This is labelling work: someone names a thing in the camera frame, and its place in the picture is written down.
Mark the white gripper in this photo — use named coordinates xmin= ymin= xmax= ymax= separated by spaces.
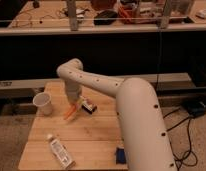
xmin=65 ymin=85 xmax=82 ymax=104

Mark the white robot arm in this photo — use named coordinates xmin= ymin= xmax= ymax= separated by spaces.
xmin=56 ymin=58 xmax=177 ymax=171

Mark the black rectangular box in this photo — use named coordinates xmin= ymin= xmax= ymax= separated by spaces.
xmin=81 ymin=97 xmax=97 ymax=114

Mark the clear plastic bottle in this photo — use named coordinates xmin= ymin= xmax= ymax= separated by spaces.
xmin=47 ymin=134 xmax=74 ymax=170

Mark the black object on workbench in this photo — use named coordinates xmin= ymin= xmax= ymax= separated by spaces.
xmin=93 ymin=10 xmax=118 ymax=25

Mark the blue small object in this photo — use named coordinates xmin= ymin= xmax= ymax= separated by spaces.
xmin=116 ymin=147 xmax=126 ymax=164

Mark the background wooden workbench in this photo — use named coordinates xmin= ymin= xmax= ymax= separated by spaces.
xmin=0 ymin=0 xmax=206 ymax=35

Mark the black power adapter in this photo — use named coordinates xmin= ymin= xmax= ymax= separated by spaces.
xmin=183 ymin=101 xmax=206 ymax=118

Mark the left metal post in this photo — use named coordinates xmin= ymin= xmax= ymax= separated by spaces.
xmin=66 ymin=0 xmax=78 ymax=31

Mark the metal post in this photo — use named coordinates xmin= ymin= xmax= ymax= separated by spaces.
xmin=159 ymin=0 xmax=172 ymax=29
xmin=66 ymin=0 xmax=78 ymax=31

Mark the right metal post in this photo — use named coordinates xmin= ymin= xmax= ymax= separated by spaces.
xmin=159 ymin=0 xmax=172 ymax=29

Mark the black floor cable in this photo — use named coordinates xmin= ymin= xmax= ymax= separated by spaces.
xmin=162 ymin=106 xmax=199 ymax=168

